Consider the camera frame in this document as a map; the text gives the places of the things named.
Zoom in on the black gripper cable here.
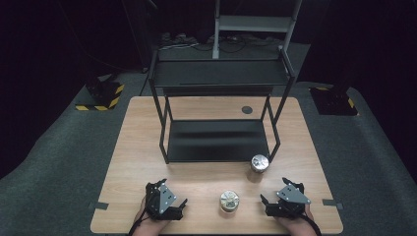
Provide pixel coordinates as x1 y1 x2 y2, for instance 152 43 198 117
304 212 323 236
128 209 147 236

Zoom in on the grey tape strip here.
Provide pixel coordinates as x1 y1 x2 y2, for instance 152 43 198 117
322 198 344 210
88 201 110 210

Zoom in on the black metal shelf rack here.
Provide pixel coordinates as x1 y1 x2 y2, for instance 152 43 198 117
148 44 297 165

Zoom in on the glass jar with silver lid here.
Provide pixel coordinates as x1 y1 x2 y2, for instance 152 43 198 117
250 153 270 174

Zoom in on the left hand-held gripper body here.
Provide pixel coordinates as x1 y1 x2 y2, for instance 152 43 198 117
145 180 184 221

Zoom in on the person's right hand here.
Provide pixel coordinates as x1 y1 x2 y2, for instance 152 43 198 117
274 205 317 236

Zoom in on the person's left hand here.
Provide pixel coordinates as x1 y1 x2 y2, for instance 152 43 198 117
132 196 171 236

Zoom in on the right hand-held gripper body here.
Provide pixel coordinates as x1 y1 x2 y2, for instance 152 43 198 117
265 183 312 218

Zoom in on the grey metal stand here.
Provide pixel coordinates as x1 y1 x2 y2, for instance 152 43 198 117
211 0 303 60

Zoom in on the glass jar with gold lid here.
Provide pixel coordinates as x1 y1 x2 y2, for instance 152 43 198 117
218 190 241 214

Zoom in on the striped black stand base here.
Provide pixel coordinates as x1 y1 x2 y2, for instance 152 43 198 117
309 86 359 116
75 80 126 112

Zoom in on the bundle of floor cables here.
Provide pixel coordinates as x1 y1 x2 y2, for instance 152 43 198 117
159 31 283 54

